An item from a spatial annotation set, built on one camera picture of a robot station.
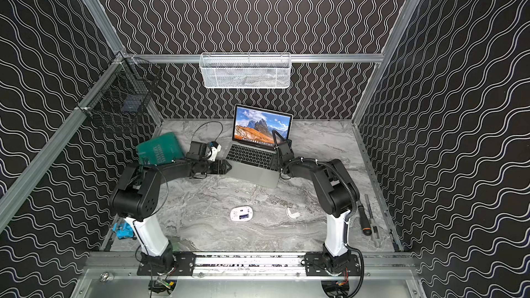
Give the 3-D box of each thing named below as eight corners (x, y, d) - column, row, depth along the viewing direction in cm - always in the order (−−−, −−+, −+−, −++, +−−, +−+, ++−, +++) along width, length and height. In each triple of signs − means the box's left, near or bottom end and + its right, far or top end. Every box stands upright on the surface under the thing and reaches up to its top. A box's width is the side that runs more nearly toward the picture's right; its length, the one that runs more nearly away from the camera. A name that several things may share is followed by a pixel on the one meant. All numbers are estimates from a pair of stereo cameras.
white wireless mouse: (230, 221, 87) (229, 219, 84) (231, 208, 90) (230, 205, 88) (252, 221, 87) (252, 219, 84) (253, 208, 90) (252, 205, 88)
